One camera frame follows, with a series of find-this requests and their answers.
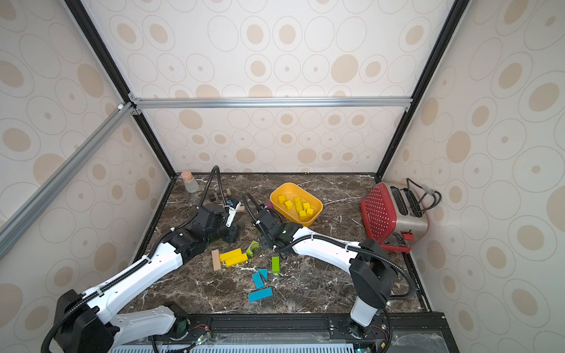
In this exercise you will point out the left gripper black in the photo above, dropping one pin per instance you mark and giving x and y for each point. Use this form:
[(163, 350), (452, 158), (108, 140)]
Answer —
[(233, 234)]

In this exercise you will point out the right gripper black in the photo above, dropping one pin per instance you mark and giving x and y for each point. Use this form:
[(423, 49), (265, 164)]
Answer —
[(263, 220)]

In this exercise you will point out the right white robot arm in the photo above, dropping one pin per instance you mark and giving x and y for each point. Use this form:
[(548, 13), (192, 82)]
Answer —
[(376, 278)]

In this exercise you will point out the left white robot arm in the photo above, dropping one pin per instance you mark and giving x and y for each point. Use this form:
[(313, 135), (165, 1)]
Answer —
[(90, 321)]

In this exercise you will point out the green rainbow arch block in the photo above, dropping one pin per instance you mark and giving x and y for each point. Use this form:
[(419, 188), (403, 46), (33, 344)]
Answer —
[(251, 248)]

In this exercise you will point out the green upright block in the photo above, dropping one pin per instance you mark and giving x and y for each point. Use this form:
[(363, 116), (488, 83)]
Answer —
[(275, 265)]

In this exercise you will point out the natural wood long block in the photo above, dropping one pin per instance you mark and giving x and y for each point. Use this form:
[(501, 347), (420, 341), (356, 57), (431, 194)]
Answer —
[(217, 264)]

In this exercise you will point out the yellow plastic bowl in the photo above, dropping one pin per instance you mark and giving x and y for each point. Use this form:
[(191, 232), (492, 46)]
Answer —
[(291, 191)]

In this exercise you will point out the small teal triangle block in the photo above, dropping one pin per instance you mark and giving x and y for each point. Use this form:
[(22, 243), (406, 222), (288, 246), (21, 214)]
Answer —
[(263, 273)]

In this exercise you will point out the small bottle pink cap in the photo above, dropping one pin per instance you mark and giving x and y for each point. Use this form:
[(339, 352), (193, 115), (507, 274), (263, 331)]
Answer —
[(190, 183)]

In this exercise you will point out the teal parallelogram block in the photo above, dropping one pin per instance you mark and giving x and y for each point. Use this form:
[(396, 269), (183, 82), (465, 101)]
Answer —
[(258, 281)]

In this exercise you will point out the teal long block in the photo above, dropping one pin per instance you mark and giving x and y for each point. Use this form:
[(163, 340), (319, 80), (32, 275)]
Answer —
[(260, 294)]

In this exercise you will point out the silver toaster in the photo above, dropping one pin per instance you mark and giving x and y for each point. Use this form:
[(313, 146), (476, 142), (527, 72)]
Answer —
[(407, 217)]

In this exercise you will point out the aluminium crossbar rear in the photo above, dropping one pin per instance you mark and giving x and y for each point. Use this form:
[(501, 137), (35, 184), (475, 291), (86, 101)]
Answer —
[(286, 102)]

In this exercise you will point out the aluminium crossbar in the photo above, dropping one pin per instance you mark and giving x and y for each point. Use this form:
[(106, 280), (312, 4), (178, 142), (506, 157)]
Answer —
[(28, 213), (286, 102)]

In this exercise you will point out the aluminium crossbar left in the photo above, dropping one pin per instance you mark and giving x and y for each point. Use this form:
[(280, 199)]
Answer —
[(28, 213)]

